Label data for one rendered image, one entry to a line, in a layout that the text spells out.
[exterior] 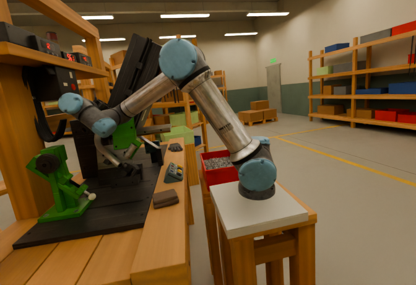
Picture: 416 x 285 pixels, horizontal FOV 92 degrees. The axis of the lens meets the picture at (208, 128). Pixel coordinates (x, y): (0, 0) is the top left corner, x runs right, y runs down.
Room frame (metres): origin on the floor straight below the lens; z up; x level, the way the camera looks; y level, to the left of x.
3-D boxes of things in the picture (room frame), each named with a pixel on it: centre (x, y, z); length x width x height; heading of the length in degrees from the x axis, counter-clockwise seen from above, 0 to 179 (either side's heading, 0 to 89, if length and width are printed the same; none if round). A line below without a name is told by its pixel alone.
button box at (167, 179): (0.99, 0.20, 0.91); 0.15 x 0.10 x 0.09; 6
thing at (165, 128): (1.24, 0.43, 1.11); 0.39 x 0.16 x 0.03; 96
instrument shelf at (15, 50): (1.12, 0.78, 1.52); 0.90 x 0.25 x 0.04; 6
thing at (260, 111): (7.24, -1.84, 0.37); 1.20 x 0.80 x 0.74; 111
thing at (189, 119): (4.45, 1.12, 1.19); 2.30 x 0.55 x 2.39; 54
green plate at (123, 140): (1.08, 0.45, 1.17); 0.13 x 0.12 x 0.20; 6
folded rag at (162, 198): (0.74, 0.20, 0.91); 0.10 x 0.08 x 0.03; 106
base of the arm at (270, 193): (0.77, -0.17, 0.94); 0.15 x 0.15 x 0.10
